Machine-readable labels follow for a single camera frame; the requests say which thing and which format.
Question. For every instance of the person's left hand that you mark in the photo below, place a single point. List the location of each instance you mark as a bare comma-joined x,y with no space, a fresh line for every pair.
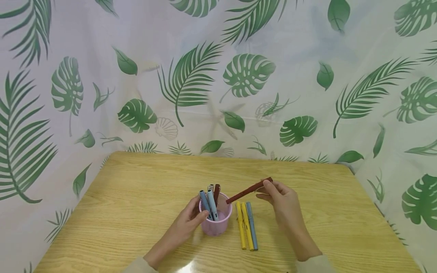
184,225

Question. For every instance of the person's right hand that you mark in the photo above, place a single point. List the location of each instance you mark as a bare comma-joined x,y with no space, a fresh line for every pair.
285,204

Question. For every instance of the pink plastic cup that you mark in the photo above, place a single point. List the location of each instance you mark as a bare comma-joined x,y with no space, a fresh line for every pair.
215,220

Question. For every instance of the dark red pen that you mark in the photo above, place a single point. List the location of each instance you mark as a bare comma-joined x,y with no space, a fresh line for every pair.
216,193
247,190

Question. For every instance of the person's left forearm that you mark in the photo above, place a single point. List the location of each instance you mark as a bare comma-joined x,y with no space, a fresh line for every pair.
160,254

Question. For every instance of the person's right forearm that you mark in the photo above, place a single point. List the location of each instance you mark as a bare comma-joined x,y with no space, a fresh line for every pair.
305,244

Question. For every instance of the blue pen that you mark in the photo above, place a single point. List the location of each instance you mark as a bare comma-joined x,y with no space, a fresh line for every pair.
212,204
205,204
252,225

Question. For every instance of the yellow pen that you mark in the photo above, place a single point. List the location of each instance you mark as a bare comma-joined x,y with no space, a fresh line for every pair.
241,225
247,226

